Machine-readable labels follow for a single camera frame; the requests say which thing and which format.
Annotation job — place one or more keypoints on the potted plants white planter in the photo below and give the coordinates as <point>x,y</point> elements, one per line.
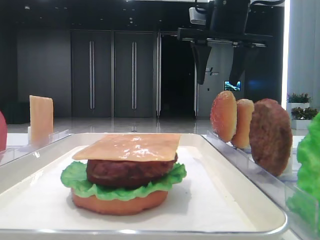
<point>299,110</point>

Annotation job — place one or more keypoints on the upright orange cheese slice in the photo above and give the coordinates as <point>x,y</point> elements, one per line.
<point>41,111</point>

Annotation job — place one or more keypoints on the brown meat patty in burger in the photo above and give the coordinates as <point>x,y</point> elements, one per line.
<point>126,174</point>

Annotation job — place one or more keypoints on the sesame top bun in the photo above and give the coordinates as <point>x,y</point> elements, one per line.
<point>223,115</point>

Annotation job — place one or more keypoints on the upright brown meat patty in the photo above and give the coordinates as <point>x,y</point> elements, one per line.
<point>270,136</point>

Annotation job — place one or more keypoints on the bottom burger bun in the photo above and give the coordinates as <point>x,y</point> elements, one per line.
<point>118,207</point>

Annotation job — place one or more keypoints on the green lettuce leaf in burger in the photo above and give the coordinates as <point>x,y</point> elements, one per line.
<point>74,177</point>

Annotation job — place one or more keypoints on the left clear acrylic rack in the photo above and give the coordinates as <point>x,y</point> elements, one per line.
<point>18,145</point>

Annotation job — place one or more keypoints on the clear acrylic rack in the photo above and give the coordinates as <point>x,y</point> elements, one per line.
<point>278,189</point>
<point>18,145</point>

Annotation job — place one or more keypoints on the red tomato slice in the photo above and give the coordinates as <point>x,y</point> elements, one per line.
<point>3,132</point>

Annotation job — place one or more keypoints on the right clear acrylic rack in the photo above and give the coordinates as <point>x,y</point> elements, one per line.
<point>278,189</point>

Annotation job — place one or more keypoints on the dark double doors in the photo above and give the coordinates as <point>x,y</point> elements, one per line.
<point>113,74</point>

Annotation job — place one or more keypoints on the white rectangular metal tray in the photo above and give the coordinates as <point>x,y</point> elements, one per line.
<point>214,202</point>

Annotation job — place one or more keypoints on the upright green lettuce leaf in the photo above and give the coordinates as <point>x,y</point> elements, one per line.
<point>308,175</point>

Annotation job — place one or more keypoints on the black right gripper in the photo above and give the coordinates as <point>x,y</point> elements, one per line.
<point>223,21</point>

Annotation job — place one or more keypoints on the small wall screen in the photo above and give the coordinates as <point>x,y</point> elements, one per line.
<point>229,87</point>

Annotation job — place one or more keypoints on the orange cheese slice on burger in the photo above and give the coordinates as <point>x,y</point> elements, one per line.
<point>139,147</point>

